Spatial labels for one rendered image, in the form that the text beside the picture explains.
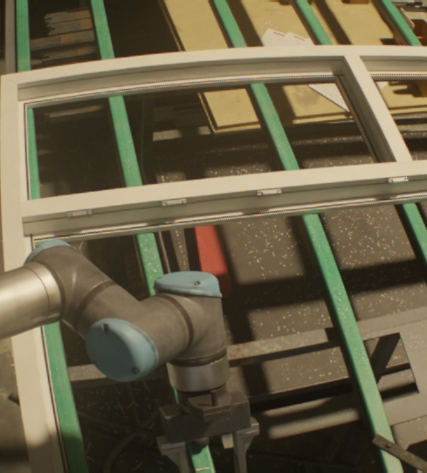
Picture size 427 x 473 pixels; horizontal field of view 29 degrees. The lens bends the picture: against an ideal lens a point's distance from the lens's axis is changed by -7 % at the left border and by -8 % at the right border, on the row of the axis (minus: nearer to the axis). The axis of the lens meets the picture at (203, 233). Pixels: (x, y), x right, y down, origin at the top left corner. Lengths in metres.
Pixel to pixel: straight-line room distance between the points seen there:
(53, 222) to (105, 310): 0.60
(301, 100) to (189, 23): 0.47
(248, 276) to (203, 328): 0.85
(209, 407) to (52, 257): 0.30
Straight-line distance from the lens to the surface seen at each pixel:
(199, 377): 1.25
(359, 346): 1.65
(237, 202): 1.77
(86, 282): 1.18
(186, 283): 1.21
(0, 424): 2.52
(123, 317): 1.14
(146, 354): 1.13
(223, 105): 2.37
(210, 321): 1.23
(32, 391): 1.49
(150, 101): 2.19
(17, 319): 1.11
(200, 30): 2.63
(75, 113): 2.80
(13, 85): 2.01
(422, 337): 1.71
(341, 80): 2.14
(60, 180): 3.04
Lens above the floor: 2.23
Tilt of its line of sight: 51 degrees down
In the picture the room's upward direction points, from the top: 5 degrees clockwise
